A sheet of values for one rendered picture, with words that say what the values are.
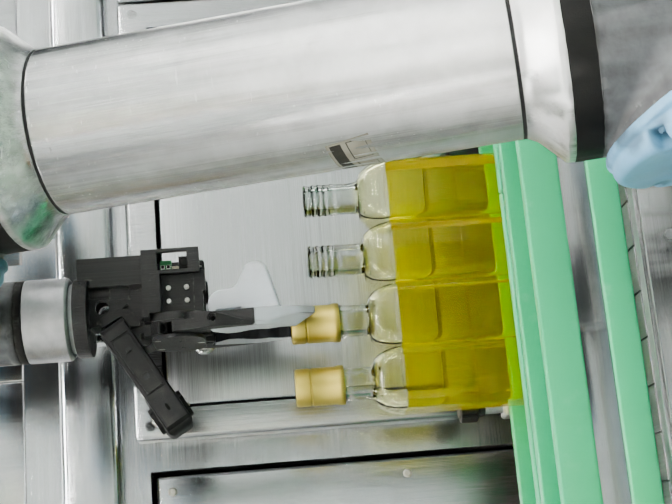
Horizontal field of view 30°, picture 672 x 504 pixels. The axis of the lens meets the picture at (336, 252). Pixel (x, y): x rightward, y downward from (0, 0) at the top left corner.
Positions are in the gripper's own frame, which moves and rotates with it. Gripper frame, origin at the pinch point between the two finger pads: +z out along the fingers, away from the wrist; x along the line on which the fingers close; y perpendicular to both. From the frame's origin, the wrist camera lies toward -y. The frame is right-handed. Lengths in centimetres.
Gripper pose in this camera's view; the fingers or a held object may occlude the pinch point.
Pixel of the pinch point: (300, 325)
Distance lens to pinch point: 113.8
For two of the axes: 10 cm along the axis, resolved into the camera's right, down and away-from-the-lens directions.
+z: 10.0, -0.7, 0.6
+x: -0.4, 2.5, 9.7
